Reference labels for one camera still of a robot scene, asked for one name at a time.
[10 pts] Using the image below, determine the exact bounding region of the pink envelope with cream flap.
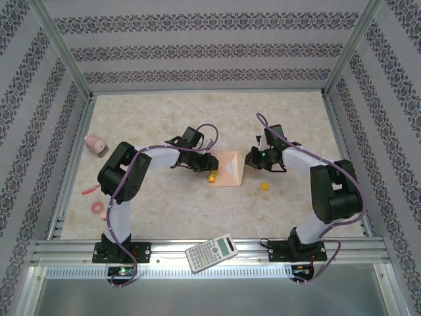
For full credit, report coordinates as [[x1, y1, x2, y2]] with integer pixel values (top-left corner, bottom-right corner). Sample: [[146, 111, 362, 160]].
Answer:
[[209, 150, 245, 188]]

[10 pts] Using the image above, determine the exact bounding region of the grey scientific calculator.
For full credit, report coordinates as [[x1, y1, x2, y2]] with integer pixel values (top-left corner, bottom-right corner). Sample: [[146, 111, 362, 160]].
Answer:
[[185, 232, 239, 274]]

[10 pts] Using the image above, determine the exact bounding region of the grey metal panel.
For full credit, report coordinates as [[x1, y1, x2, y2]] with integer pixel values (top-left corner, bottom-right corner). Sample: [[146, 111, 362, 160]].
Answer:
[[32, 278, 392, 316]]

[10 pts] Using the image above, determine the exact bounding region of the aluminium side rail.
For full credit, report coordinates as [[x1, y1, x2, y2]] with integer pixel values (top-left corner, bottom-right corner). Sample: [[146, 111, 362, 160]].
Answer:
[[322, 93, 376, 238], [45, 93, 98, 240]]

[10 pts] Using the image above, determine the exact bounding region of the aluminium front rail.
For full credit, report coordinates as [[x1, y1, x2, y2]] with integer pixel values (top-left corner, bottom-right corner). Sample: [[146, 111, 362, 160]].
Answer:
[[31, 238, 391, 266]]

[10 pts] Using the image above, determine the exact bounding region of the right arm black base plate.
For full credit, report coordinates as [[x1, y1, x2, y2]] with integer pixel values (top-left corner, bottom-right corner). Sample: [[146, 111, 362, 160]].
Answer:
[[268, 239, 328, 263]]

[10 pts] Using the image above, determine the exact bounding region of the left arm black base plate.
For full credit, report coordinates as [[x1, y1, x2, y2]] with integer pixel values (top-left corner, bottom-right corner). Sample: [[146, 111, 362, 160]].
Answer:
[[91, 242, 152, 264]]

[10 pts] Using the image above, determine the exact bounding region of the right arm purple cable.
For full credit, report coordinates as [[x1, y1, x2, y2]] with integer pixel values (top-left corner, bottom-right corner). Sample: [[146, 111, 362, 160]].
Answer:
[[256, 113, 366, 287]]

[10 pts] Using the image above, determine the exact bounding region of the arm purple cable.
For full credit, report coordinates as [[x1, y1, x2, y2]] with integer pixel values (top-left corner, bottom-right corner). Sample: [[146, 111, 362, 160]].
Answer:
[[107, 123, 220, 288], [256, 113, 366, 287]]

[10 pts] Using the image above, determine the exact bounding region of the perforated metal cable tray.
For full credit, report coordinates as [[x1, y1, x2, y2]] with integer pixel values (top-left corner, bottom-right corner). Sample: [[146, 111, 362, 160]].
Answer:
[[44, 265, 293, 279]]

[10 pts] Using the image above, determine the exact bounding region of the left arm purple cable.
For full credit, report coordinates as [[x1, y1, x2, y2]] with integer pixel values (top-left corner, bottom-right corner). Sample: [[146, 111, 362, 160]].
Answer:
[[107, 123, 220, 288]]

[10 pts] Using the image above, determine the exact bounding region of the aluminium frame post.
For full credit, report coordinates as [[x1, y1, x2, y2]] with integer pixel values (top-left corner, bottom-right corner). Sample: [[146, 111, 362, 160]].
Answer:
[[28, 0, 96, 101], [321, 0, 385, 98]]

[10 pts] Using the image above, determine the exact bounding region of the aluminium lower frame bar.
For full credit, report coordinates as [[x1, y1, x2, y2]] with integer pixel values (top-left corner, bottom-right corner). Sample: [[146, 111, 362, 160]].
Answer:
[[18, 266, 45, 316], [374, 263, 402, 316]]

